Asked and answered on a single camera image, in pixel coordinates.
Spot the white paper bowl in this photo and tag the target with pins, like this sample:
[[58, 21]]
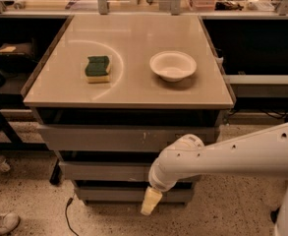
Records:
[[172, 66]]

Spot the grey top drawer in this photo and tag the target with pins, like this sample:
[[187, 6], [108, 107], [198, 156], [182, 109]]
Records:
[[119, 138]]

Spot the white sneaker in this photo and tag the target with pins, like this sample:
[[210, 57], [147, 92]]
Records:
[[8, 222]]

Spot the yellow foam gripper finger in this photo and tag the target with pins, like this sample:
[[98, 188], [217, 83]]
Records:
[[151, 199]]

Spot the grey drawer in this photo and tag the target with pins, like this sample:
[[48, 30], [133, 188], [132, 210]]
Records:
[[129, 195], [119, 138], [105, 172]]

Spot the black side table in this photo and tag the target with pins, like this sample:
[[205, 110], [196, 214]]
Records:
[[12, 109]]

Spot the clear plastic bottle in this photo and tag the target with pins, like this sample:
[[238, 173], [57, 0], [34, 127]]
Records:
[[4, 165]]

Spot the green and yellow sponge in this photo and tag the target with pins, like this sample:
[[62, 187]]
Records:
[[98, 69]]

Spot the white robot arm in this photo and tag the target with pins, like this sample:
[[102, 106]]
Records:
[[262, 153]]

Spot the grey bottom drawer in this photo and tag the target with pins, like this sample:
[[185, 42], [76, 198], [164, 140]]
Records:
[[129, 195]]

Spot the dark box with label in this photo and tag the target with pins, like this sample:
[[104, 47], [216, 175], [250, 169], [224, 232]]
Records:
[[17, 57]]

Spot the grey drawer cabinet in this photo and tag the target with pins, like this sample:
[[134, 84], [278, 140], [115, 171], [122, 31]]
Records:
[[59, 94]]

